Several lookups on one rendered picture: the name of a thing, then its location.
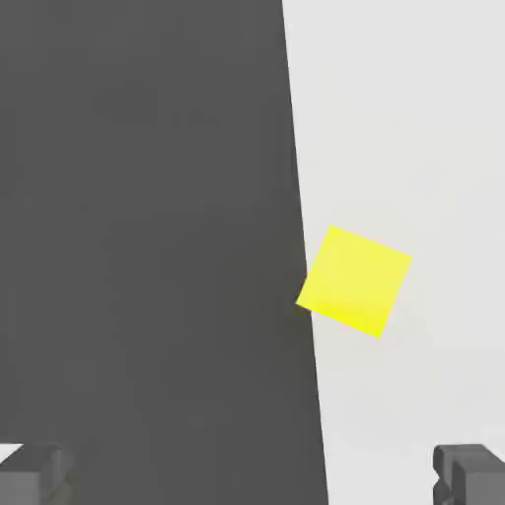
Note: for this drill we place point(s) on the small yellow cube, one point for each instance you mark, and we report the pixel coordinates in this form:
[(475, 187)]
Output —
[(354, 281)]

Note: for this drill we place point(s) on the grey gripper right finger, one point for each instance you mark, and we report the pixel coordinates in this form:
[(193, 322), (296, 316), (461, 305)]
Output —
[(469, 477)]

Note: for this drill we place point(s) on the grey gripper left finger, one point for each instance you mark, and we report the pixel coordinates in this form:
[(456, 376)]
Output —
[(31, 473)]

